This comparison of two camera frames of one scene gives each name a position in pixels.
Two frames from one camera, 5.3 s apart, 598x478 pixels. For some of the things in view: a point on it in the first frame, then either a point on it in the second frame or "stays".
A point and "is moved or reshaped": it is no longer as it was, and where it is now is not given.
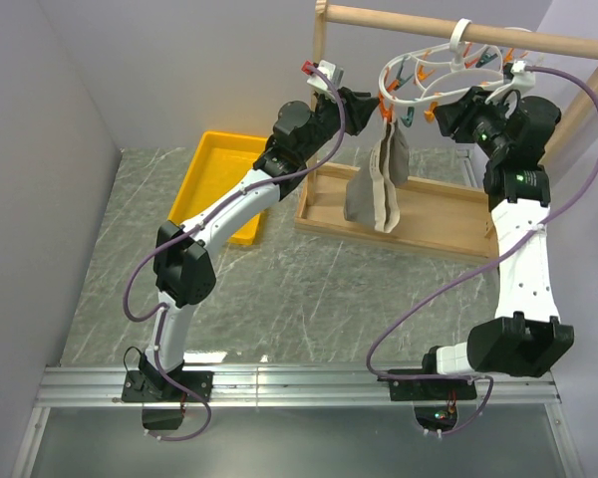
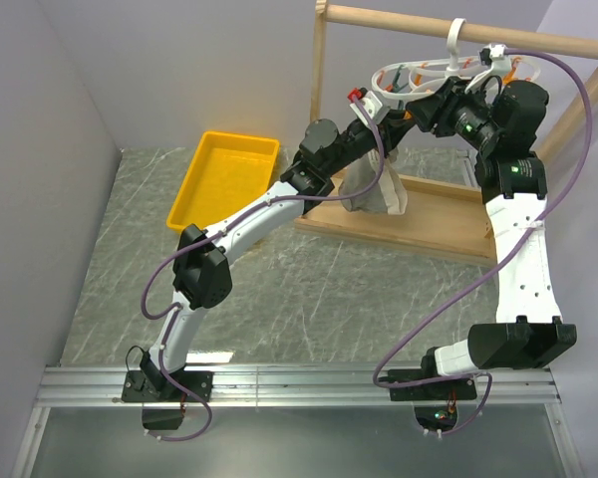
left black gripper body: (329, 115) → (359, 145)
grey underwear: (373, 197) is moved or reshaped
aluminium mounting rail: (294, 386) stays
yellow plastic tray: (220, 162) stays
